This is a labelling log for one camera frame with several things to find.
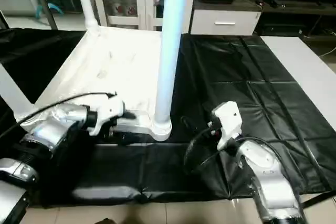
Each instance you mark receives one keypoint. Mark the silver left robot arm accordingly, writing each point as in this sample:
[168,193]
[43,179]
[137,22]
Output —
[47,129]

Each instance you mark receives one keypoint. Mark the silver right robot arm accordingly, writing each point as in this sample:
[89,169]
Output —
[268,177]

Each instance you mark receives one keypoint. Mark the black mat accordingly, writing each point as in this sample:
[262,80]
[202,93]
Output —
[236,77]

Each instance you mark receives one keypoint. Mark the white drawer unit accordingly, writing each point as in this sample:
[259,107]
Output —
[224,22]

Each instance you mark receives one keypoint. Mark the white flat board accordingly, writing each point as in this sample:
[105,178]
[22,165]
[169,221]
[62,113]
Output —
[307,72]

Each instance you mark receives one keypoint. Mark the light blue stand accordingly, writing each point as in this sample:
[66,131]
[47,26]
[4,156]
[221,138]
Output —
[51,10]

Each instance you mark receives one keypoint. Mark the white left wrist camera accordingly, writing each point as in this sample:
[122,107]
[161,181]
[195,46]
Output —
[107,111]

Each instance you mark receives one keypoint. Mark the black metal table frame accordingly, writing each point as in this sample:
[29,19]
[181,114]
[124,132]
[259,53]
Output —
[317,199]

